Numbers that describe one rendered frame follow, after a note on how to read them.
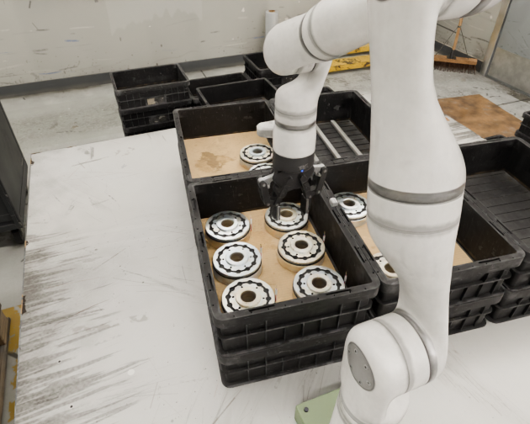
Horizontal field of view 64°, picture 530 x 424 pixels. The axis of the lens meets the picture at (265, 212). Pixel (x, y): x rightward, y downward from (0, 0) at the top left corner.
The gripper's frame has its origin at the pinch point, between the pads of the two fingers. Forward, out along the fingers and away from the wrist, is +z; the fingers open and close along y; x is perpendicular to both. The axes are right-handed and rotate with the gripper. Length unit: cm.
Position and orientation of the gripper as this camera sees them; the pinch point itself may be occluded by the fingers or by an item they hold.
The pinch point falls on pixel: (290, 209)
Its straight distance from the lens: 83.5
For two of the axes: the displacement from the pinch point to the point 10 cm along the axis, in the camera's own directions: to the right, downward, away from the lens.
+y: 9.3, -2.3, 2.9
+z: 0.0, 7.7, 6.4
